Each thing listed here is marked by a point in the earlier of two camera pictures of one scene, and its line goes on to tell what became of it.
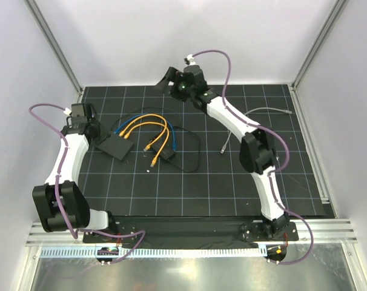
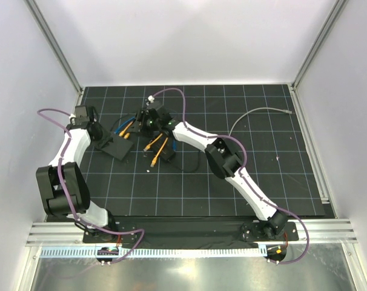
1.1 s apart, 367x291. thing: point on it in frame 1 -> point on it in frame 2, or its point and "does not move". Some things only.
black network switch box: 118,147 does not move
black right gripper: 172,77 -> 143,131
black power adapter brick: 167,150 does not move
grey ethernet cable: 284,110 does not move
